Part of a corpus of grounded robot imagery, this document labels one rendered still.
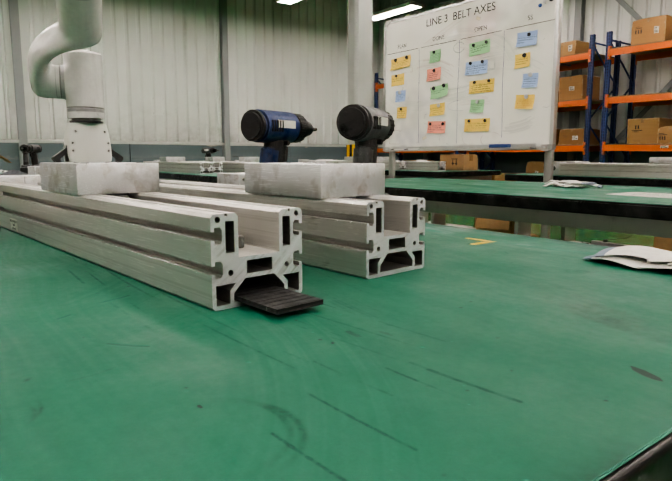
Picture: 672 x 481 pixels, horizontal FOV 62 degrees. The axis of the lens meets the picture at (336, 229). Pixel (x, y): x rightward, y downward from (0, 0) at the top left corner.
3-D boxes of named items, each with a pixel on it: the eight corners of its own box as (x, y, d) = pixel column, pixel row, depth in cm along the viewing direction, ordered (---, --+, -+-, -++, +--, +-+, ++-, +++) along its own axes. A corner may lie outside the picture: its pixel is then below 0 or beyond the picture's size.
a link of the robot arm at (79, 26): (11, -11, 106) (31, 106, 130) (102, -2, 113) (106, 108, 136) (13, -39, 111) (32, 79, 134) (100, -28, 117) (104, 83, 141)
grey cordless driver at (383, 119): (329, 236, 95) (329, 104, 92) (372, 223, 112) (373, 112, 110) (372, 238, 91) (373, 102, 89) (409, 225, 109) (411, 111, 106)
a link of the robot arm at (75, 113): (99, 110, 141) (99, 122, 141) (61, 108, 135) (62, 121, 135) (111, 108, 134) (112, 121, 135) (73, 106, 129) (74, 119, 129)
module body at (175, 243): (-2, 226, 107) (-5, 182, 106) (54, 222, 114) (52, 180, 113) (212, 311, 49) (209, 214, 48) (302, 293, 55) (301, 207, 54)
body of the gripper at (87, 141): (102, 119, 141) (104, 164, 142) (58, 117, 134) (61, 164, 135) (113, 117, 135) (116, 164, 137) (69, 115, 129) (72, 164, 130)
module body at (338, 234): (100, 219, 120) (97, 179, 119) (145, 215, 127) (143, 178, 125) (366, 279, 61) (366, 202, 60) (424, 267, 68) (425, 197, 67)
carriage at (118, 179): (42, 208, 83) (39, 162, 82) (116, 204, 90) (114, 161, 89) (78, 217, 71) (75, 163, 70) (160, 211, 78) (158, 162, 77)
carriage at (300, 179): (244, 212, 77) (243, 162, 76) (306, 207, 84) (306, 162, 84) (320, 222, 65) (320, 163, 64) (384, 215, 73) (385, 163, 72)
